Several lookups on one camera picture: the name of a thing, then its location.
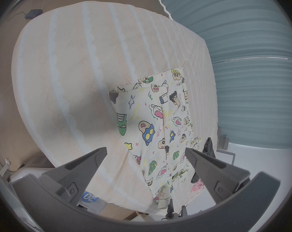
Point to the black power adapter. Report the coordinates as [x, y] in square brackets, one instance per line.
[33, 14]

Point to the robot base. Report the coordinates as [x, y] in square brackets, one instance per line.
[90, 197]

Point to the pink garment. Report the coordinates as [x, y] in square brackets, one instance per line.
[197, 186]

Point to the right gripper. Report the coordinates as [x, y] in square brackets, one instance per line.
[171, 218]

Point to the white printed pyjama top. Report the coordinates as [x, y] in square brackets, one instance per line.
[155, 129]

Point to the black garment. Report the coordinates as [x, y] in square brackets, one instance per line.
[208, 146]

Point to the grey bedside table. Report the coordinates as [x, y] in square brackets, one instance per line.
[222, 139]

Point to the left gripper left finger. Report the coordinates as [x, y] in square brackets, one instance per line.
[73, 177]

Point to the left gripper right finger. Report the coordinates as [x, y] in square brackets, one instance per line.
[216, 177]

